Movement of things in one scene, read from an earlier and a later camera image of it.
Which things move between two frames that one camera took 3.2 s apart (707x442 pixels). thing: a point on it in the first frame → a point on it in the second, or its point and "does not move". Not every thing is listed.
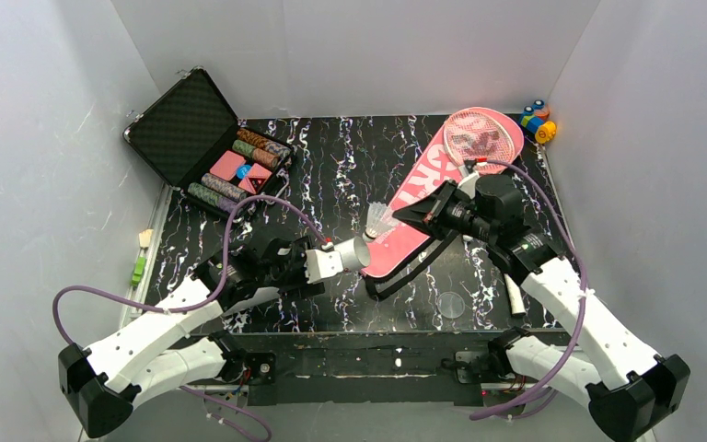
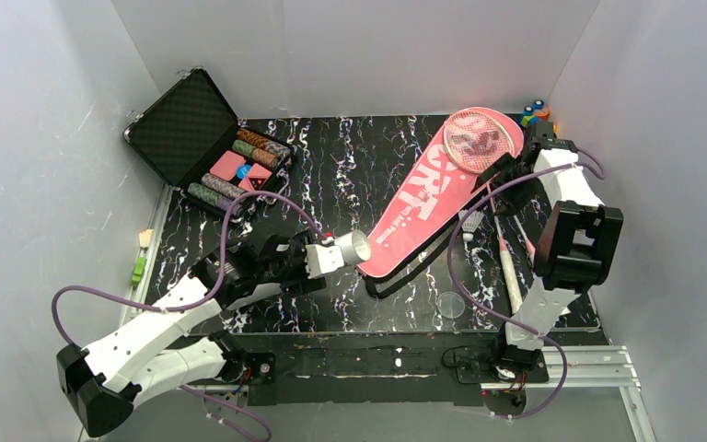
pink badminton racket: x=486 y=136 does not move
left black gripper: x=295 y=261 does not move
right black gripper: x=444 y=210 → x=513 y=173
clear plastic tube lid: x=451 y=305 does not move
